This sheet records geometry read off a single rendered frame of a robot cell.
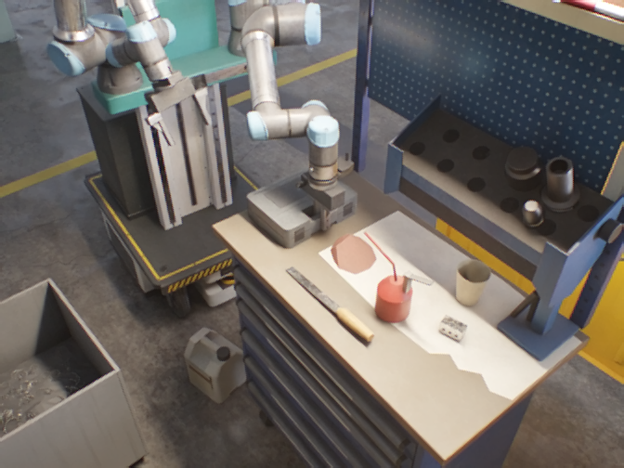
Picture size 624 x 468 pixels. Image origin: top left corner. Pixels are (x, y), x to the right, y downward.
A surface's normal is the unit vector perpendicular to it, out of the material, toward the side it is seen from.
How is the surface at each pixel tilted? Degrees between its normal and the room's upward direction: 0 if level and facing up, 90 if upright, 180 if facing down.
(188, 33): 90
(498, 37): 90
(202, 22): 90
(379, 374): 0
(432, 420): 0
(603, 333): 90
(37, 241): 0
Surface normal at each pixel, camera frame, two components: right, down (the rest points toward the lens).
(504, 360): 0.00, -0.75
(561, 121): -0.79, 0.40
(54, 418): 0.65, 0.50
